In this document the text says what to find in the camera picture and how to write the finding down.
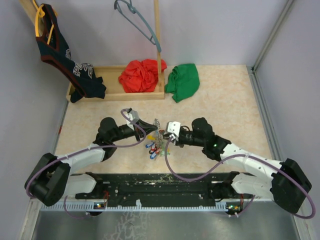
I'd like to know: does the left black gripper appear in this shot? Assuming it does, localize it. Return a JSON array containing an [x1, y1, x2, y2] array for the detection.
[[110, 118, 158, 143]]

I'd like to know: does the bunch of coloured keys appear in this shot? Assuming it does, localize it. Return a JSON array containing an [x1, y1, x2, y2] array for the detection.
[[145, 135, 165, 160]]

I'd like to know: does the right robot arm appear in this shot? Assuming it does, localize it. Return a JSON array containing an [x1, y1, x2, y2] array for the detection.
[[161, 117, 312, 215]]

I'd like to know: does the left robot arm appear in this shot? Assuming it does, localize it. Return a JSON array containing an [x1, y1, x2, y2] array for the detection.
[[24, 117, 158, 207]]

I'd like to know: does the red crumpled cloth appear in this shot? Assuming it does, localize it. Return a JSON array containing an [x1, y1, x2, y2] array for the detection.
[[118, 59, 159, 93]]

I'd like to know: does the green crumpled cloth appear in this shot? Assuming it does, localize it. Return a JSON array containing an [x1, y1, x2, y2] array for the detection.
[[164, 63, 200, 103]]

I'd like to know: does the wooden tray rack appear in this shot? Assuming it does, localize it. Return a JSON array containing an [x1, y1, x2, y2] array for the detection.
[[19, 0, 166, 102]]

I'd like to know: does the grey-blue clothes hanger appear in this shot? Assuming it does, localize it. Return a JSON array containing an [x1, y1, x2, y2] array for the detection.
[[114, 0, 162, 53]]

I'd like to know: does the navy blue tank top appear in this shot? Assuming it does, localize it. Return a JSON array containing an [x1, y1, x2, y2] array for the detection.
[[35, 3, 107, 103]]

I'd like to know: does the yellow clothes hanger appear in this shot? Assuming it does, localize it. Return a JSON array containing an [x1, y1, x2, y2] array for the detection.
[[32, 0, 55, 45]]

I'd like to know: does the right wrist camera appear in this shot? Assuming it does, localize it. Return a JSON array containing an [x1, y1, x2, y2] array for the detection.
[[165, 121, 181, 140]]

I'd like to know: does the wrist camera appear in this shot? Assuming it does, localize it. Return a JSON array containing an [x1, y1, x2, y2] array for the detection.
[[165, 121, 181, 140], [124, 108, 140, 125]]

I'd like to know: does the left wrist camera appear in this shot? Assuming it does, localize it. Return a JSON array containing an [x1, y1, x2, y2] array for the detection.
[[124, 108, 140, 125]]

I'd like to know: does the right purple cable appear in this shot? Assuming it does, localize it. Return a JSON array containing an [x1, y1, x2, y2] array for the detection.
[[164, 136, 316, 220]]

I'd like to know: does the purple cable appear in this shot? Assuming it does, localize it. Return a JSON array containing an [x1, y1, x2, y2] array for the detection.
[[164, 136, 316, 220], [25, 108, 147, 220]]

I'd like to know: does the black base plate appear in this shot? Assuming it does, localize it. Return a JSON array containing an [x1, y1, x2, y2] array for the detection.
[[75, 173, 240, 208]]

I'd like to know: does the grey cable duct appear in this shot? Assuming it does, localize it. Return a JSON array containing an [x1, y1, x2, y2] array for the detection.
[[39, 199, 247, 213]]

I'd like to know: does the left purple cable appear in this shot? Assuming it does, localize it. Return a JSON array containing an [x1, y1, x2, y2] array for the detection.
[[25, 108, 147, 220]]

